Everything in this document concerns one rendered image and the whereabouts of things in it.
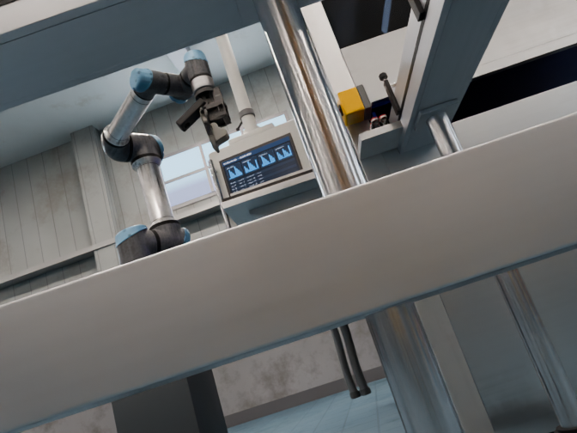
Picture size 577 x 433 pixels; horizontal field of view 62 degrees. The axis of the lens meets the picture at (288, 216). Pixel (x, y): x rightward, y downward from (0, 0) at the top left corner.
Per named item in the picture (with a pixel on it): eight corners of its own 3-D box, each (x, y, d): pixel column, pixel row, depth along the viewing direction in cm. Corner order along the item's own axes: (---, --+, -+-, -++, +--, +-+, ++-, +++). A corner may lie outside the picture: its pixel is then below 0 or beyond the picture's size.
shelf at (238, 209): (372, 218, 201) (370, 214, 201) (386, 153, 134) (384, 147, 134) (263, 254, 202) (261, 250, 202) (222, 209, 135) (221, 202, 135)
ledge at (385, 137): (409, 143, 132) (405, 137, 132) (415, 122, 119) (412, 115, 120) (360, 160, 132) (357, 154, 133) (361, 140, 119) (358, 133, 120)
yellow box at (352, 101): (370, 118, 133) (361, 96, 135) (372, 106, 126) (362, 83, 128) (344, 127, 133) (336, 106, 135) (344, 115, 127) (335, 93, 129)
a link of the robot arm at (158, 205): (147, 267, 177) (114, 143, 195) (184, 263, 187) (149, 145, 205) (160, 254, 169) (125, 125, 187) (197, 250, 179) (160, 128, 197)
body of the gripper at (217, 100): (227, 114, 150) (216, 82, 154) (200, 124, 150) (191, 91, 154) (232, 125, 158) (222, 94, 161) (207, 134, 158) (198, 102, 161)
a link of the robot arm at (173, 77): (154, 83, 167) (168, 64, 159) (184, 88, 175) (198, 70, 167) (160, 103, 165) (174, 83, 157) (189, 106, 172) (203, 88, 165)
